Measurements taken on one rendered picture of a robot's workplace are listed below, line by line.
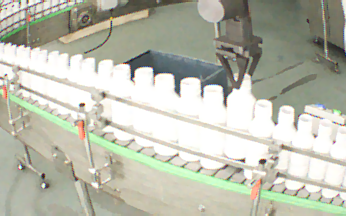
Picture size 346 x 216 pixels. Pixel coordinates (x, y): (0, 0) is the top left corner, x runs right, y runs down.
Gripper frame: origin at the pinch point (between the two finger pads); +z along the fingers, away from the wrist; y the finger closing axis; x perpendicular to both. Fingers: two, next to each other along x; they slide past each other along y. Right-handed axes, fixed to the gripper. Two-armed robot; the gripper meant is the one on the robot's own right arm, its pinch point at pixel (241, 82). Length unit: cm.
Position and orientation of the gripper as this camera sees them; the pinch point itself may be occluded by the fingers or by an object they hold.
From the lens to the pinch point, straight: 105.4
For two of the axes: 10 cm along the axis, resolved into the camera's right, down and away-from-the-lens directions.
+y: -6.0, 3.4, -7.3
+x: 8.0, 2.3, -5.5
